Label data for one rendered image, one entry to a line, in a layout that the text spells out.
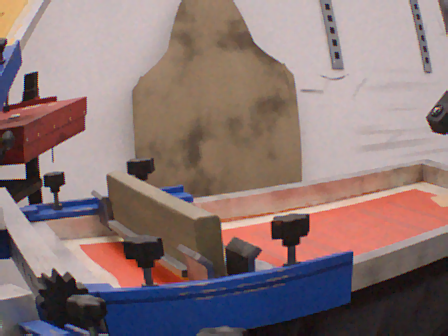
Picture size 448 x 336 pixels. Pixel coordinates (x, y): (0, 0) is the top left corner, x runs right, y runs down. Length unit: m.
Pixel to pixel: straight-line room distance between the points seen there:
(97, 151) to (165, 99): 0.27
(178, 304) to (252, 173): 2.42
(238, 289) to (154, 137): 2.32
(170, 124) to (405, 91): 0.95
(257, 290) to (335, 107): 2.59
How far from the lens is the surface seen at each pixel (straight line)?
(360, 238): 1.52
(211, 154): 3.54
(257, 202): 1.76
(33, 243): 1.24
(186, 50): 3.48
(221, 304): 1.16
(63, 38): 3.42
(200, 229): 1.24
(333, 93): 3.74
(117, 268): 1.47
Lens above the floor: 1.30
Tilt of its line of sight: 8 degrees down
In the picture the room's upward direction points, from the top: 4 degrees counter-clockwise
